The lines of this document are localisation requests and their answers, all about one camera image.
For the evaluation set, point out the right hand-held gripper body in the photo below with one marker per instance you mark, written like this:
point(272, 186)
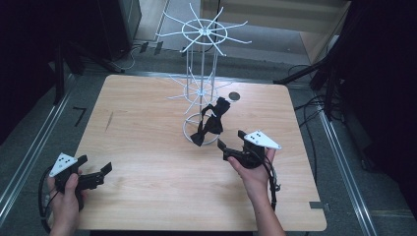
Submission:
point(252, 150)

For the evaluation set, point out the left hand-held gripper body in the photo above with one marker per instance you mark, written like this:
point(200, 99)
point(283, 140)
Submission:
point(63, 164)

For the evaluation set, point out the person's right hand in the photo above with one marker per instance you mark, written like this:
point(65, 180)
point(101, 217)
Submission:
point(255, 178)

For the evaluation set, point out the person's left hand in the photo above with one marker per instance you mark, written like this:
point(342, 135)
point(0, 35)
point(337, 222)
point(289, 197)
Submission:
point(66, 203)

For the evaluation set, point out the dark round table grommet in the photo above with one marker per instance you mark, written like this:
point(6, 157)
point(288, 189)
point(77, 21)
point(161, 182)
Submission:
point(234, 96)

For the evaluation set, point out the grey tape piece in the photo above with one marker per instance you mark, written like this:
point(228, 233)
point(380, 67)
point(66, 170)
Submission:
point(316, 205)

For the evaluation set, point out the black metal stand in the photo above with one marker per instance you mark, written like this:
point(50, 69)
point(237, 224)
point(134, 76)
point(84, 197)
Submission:
point(59, 72)
point(323, 70)

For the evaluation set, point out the black power plug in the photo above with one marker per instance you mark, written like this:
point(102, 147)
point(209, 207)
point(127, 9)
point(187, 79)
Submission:
point(158, 47)
point(144, 47)

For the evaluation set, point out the dark cabinet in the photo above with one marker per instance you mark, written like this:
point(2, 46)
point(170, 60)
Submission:
point(119, 26)

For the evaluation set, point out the metal floor rail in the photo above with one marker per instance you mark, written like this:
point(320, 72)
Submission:
point(347, 177)
point(32, 154)

